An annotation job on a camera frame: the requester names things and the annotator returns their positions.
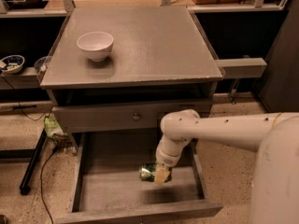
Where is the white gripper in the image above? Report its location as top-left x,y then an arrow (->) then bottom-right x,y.
154,147 -> 179,184

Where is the green soda can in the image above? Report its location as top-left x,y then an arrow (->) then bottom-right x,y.
138,162 -> 173,183

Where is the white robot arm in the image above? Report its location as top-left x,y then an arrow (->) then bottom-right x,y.
154,109 -> 299,224

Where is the open grey middle drawer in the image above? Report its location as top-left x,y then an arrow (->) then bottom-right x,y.
55,128 -> 223,224

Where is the closed grey top drawer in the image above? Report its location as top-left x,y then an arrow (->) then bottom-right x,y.
53,99 -> 212,133

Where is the grey wooden drawer cabinet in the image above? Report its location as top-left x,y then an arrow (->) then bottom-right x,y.
37,6 -> 224,156

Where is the green snack bag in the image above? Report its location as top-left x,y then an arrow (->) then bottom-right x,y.
44,116 -> 68,141

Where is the grey side shelf beam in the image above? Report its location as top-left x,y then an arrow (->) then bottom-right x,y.
216,58 -> 267,79

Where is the black metal floor bar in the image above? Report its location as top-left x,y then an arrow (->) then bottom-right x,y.
20,131 -> 47,195

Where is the white ceramic bowl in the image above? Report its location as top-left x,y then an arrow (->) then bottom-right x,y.
77,32 -> 114,62

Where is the small clear glass bowl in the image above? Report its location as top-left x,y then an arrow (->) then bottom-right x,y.
34,56 -> 51,72

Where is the blue patterned bowl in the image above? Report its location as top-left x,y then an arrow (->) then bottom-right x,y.
0,55 -> 25,75

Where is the black power cable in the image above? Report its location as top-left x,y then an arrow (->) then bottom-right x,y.
0,75 -> 60,224

